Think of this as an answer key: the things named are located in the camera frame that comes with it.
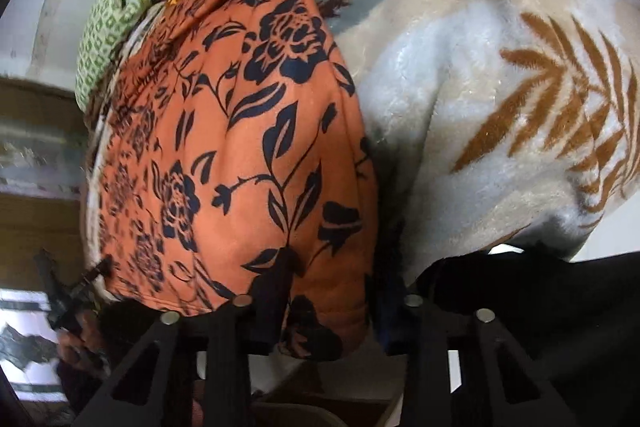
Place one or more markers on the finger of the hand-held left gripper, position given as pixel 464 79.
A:
pixel 97 271

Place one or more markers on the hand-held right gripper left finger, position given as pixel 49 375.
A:
pixel 270 307

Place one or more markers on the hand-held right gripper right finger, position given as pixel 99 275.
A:
pixel 392 322

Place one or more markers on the orange black floral cloth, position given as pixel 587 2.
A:
pixel 240 157

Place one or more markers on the person's left hand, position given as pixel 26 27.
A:
pixel 85 347

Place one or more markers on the dark cloth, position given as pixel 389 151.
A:
pixel 575 307

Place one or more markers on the green checked pillow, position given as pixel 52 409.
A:
pixel 107 27

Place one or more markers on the cream leaf print blanket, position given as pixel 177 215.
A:
pixel 450 57

